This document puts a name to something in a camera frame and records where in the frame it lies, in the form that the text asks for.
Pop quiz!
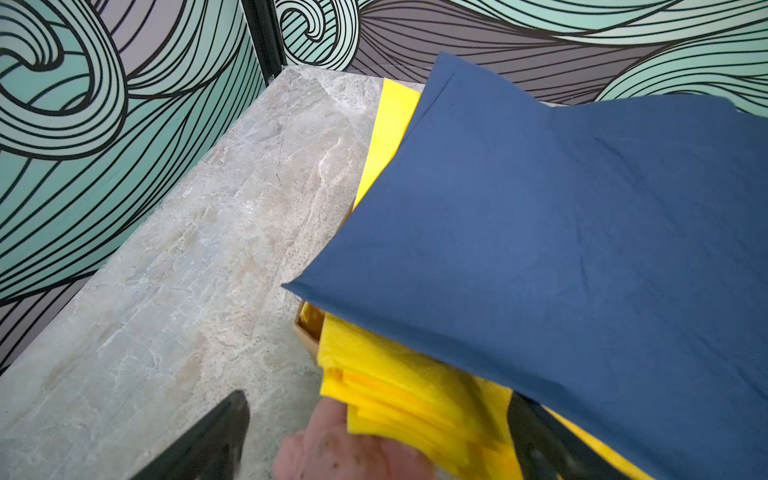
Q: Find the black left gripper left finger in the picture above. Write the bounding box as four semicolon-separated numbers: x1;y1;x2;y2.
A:
133;390;250;480

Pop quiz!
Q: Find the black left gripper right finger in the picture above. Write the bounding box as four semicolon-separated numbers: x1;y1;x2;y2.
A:
507;392;628;479

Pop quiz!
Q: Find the pink squishy toy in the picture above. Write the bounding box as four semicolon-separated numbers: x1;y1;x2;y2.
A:
272;397;437;480

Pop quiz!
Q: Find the brown cardboard napkin tray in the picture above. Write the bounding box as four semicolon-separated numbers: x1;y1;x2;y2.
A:
293;301;326;363

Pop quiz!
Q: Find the navy blue napkin stack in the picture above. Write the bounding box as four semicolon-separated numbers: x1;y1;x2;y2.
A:
287;53;767;479

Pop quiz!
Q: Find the black corner frame post left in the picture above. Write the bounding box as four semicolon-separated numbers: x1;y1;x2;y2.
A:
240;0;287;85

